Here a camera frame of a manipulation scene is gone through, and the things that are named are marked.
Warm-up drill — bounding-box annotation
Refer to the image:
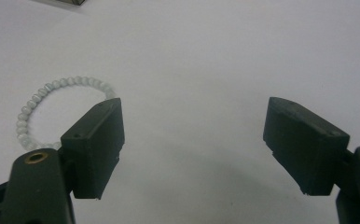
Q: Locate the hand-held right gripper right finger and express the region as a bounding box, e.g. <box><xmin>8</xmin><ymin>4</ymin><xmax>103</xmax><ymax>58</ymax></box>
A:
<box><xmin>262</xmin><ymin>96</ymin><xmax>360</xmax><ymax>224</ymax></box>

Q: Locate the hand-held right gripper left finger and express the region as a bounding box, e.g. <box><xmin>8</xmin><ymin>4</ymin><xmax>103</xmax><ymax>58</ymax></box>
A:
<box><xmin>0</xmin><ymin>97</ymin><xmax>126</xmax><ymax>224</ymax></box>

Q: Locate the white bead bracelet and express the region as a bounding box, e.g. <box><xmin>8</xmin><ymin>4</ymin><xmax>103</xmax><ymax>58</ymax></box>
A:
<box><xmin>15</xmin><ymin>76</ymin><xmax>118</xmax><ymax>151</ymax></box>

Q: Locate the dark box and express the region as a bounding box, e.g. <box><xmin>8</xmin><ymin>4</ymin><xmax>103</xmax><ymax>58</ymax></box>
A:
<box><xmin>54</xmin><ymin>0</ymin><xmax>87</xmax><ymax>7</ymax></box>

